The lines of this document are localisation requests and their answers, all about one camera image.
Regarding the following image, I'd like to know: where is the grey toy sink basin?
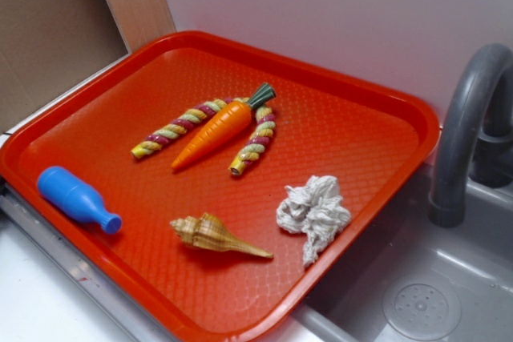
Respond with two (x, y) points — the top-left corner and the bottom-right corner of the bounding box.
(290, 125), (513, 342)

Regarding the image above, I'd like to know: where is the grey toy faucet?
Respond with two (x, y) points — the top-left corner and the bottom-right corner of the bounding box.
(429, 43), (512, 227)

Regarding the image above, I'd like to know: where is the tan spiral sea shell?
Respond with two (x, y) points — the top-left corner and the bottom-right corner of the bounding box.
(170, 213), (273, 259)

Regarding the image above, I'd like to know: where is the orange plastic tray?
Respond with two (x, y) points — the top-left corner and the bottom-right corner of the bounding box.
(1, 32), (438, 341)

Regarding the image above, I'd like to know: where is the multicolour twisted rope toy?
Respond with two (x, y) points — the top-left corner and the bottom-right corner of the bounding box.
(131, 98), (277, 176)

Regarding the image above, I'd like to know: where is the brown cardboard panel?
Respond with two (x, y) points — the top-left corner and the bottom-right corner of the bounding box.
(1, 0), (127, 131)

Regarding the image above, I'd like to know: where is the blue toy bottle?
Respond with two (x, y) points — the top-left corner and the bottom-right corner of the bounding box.
(37, 166), (123, 235)

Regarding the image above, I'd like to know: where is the crumpled white cloth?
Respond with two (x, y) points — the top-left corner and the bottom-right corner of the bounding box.
(276, 175), (352, 268)

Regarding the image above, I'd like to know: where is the orange toy carrot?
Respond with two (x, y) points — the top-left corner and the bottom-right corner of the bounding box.
(172, 82), (276, 171)

